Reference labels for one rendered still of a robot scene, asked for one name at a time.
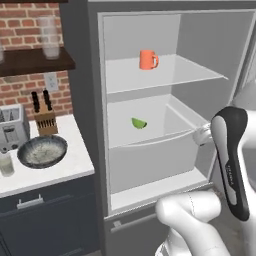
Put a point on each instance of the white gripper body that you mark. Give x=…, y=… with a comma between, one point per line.
x=202, y=132

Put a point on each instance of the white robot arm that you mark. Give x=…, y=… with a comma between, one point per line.
x=200, y=216

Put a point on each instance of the white fridge crisper drawer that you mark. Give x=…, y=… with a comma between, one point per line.
x=150, y=163

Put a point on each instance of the green lemon wedge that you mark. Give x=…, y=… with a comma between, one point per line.
x=138, y=123

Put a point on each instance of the clear fridge shelf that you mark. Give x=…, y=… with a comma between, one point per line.
x=173, y=73

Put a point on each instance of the grey open fridge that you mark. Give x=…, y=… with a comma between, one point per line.
x=83, y=100

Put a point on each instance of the dark speckled ice bowl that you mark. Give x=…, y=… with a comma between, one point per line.
x=41, y=151

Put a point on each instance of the glass of lemonade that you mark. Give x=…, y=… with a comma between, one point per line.
x=6, y=165

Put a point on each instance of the orange mug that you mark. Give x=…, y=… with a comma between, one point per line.
x=147, y=60

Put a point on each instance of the grey freezer drawer front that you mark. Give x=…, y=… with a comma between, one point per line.
x=133, y=240

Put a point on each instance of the dark blue drawer front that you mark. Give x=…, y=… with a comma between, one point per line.
x=66, y=191

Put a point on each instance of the wooden knife block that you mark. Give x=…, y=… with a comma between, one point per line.
x=46, y=123

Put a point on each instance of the clear glass jar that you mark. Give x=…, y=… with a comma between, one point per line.
x=50, y=36

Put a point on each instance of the silver toaster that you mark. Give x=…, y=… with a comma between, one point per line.
x=11, y=128

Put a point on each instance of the white wall outlet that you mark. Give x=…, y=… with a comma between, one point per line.
x=51, y=82

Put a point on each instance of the dark wooden wall shelf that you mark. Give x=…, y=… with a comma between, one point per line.
x=33, y=61

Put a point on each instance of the dark wall cupboard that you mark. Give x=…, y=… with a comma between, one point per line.
x=33, y=1

